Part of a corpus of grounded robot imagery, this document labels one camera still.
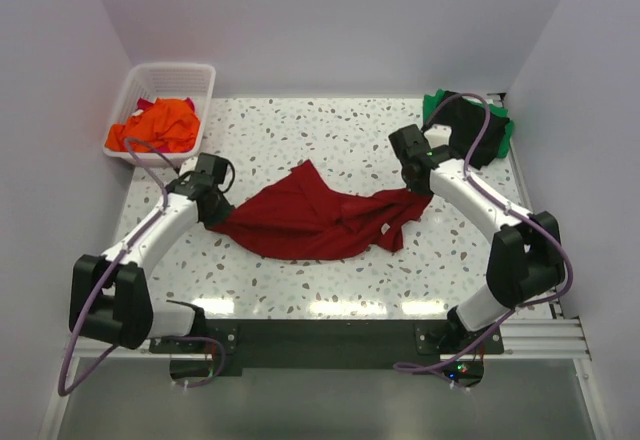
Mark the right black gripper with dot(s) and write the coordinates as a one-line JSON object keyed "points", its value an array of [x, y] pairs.
{"points": [[415, 180]]}

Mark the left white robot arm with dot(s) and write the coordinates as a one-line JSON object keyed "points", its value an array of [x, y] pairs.
{"points": [[111, 298]]}

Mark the folded black t-shirt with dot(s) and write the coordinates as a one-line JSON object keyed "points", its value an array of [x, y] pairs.
{"points": [[472, 125]]}

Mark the orange t-shirt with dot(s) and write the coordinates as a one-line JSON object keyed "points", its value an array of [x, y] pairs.
{"points": [[168, 134]]}

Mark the folded green t-shirt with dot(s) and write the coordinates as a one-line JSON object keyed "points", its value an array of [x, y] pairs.
{"points": [[430, 102]]}

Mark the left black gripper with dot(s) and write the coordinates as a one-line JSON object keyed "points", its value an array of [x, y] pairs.
{"points": [[218, 211]]}

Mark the aluminium extrusion rail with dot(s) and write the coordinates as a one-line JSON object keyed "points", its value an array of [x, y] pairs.
{"points": [[536, 332]]}

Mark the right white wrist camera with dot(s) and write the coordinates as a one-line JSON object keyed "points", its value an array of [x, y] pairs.
{"points": [[438, 135]]}

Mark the dark red t-shirt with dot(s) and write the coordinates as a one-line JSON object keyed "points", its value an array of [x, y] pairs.
{"points": [[301, 218]]}

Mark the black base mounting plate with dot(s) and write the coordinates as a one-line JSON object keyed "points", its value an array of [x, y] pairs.
{"points": [[357, 344]]}

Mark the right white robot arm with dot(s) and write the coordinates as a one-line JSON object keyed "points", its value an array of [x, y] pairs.
{"points": [[524, 259]]}

